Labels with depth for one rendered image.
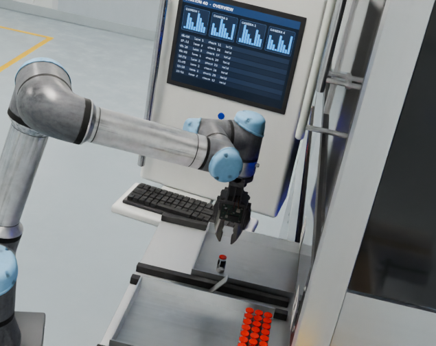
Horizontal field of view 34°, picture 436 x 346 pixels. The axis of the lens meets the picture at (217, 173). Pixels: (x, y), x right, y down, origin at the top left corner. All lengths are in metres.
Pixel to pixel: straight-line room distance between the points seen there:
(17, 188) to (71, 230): 2.06
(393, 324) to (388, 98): 0.44
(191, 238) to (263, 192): 0.42
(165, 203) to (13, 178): 0.78
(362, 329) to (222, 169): 0.44
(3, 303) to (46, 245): 1.94
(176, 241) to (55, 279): 1.39
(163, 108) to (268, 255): 0.65
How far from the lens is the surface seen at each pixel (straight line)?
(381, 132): 1.20
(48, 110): 1.43
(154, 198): 2.33
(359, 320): 1.38
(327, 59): 1.63
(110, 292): 3.27
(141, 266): 1.84
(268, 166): 2.31
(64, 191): 4.04
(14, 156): 1.60
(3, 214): 1.67
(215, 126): 1.63
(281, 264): 2.00
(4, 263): 1.61
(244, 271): 1.93
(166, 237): 2.01
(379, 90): 1.18
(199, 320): 1.72
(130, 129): 1.46
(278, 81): 2.21
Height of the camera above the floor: 1.92
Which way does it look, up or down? 25 degrees down
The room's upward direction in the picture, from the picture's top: 11 degrees clockwise
